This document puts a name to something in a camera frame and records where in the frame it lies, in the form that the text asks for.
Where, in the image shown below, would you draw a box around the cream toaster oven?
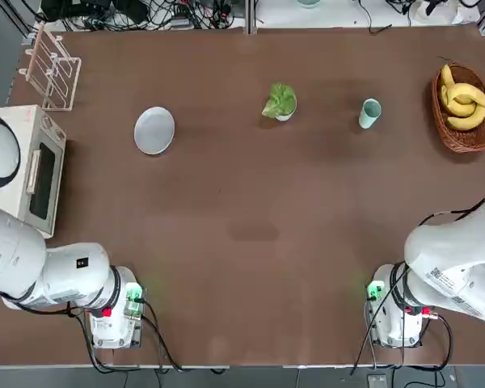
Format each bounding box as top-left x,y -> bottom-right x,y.
0,103 -> 68,238

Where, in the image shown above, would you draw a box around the tangled black cables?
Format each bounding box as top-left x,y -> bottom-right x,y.
62,0 -> 247,32

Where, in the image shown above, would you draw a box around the black left base cable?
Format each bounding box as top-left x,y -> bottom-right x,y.
70,298 -> 183,372

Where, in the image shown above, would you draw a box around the black equipment box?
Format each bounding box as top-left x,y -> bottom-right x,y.
40,0 -> 114,20

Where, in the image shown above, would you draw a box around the small grey bowl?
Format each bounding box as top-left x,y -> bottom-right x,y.
274,95 -> 298,122

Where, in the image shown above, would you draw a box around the loose black cable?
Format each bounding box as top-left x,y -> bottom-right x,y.
357,0 -> 394,35

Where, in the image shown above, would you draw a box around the white side table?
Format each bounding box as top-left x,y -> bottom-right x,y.
256,0 -> 484,29

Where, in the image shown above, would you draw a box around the pale green cup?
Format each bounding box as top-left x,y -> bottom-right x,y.
357,98 -> 382,130

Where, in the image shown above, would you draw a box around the aluminium frame post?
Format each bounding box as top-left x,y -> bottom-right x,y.
245,0 -> 259,36

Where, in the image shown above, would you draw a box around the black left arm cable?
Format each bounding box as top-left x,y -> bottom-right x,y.
0,264 -> 122,320

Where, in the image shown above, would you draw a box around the black base cable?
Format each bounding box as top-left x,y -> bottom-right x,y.
70,298 -> 183,372
349,298 -> 454,372

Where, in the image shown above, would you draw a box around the large grey plate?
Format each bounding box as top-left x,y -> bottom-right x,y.
133,106 -> 176,156

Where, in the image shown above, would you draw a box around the green lettuce leaf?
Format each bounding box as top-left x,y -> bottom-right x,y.
261,82 -> 297,120

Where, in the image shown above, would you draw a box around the clear acrylic rack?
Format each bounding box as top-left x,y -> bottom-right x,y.
18,19 -> 83,112

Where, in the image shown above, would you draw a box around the brown wicker basket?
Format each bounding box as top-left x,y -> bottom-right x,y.
431,64 -> 485,154

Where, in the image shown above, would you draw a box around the black right base cable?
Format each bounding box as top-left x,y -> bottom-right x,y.
349,298 -> 454,372

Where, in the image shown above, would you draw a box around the clear plastic bag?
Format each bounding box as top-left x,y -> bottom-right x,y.
414,0 -> 480,23

